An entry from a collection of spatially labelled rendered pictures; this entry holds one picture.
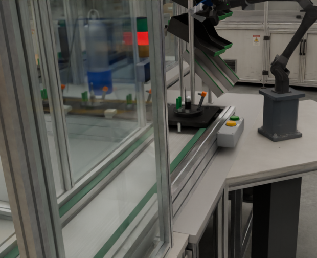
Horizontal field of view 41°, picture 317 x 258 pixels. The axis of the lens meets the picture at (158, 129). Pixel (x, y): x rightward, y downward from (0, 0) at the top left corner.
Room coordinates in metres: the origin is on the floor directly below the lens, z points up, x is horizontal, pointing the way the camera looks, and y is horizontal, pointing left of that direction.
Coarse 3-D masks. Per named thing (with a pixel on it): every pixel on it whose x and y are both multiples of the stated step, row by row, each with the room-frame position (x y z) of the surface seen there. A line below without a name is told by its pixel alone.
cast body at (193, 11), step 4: (200, 4) 1.90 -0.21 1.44; (204, 4) 1.92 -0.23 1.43; (192, 8) 1.94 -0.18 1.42; (196, 8) 1.92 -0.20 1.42; (200, 8) 1.89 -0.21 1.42; (204, 8) 1.89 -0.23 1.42; (192, 12) 1.92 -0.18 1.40; (192, 16) 1.92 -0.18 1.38; (196, 16) 1.91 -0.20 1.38; (200, 16) 1.91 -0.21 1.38; (200, 20) 1.93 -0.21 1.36
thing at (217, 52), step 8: (176, 16) 2.13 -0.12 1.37; (184, 16) 2.20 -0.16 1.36; (176, 24) 2.08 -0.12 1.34; (184, 24) 2.06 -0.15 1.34; (200, 24) 2.15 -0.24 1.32; (176, 32) 2.08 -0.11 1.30; (184, 32) 2.06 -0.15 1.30; (200, 32) 2.15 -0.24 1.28; (184, 40) 2.06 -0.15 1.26; (200, 40) 2.12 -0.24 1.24; (208, 40) 2.13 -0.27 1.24; (200, 48) 2.01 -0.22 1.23; (208, 48) 2.06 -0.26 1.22; (216, 48) 2.09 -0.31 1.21; (224, 48) 2.08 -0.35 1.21
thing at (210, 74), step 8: (184, 56) 2.06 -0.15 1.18; (200, 56) 2.16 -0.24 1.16; (200, 64) 2.11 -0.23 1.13; (208, 64) 2.13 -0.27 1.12; (200, 72) 2.02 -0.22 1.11; (208, 72) 2.10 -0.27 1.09; (216, 72) 2.11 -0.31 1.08; (208, 80) 1.99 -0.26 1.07; (216, 80) 2.08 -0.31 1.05; (224, 80) 2.08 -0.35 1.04; (216, 88) 1.97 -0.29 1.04; (224, 88) 2.07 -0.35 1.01; (216, 96) 1.97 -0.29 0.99
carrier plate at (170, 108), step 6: (168, 108) 1.90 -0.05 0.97; (204, 108) 1.87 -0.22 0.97; (210, 108) 1.87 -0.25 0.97; (216, 108) 1.86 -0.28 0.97; (168, 114) 1.81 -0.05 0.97; (204, 114) 1.78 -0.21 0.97; (210, 114) 1.78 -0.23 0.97; (168, 120) 1.72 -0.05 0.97; (174, 120) 1.72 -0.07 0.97; (180, 120) 1.71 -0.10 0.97; (186, 120) 1.71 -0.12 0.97; (192, 120) 1.71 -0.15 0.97; (198, 120) 1.70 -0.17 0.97; (204, 120) 1.70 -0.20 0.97; (210, 120) 1.71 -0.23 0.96; (198, 126) 1.67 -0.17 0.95; (204, 126) 1.66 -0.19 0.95
